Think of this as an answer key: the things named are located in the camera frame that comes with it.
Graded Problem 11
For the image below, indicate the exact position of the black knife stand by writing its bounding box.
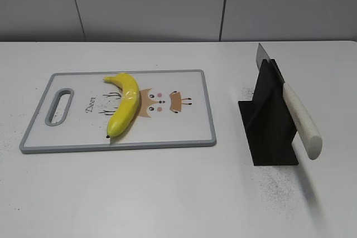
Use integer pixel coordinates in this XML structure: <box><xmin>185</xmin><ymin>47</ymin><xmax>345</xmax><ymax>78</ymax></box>
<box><xmin>238</xmin><ymin>59</ymin><xmax>298</xmax><ymax>166</ymax></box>

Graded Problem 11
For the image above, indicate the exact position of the yellow plastic banana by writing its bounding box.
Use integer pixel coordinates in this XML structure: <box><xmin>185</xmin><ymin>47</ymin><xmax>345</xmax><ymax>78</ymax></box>
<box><xmin>104</xmin><ymin>73</ymin><xmax>140</xmax><ymax>138</ymax></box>

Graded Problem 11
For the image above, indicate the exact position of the white deer cutting board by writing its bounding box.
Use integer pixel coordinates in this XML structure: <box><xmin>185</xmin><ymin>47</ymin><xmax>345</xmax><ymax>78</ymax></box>
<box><xmin>20</xmin><ymin>70</ymin><xmax>216</xmax><ymax>154</ymax></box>

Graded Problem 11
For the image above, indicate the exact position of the white-handled kitchen knife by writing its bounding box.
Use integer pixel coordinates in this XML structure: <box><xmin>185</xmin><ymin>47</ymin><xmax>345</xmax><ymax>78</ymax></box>
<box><xmin>255</xmin><ymin>43</ymin><xmax>323</xmax><ymax>160</ymax></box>

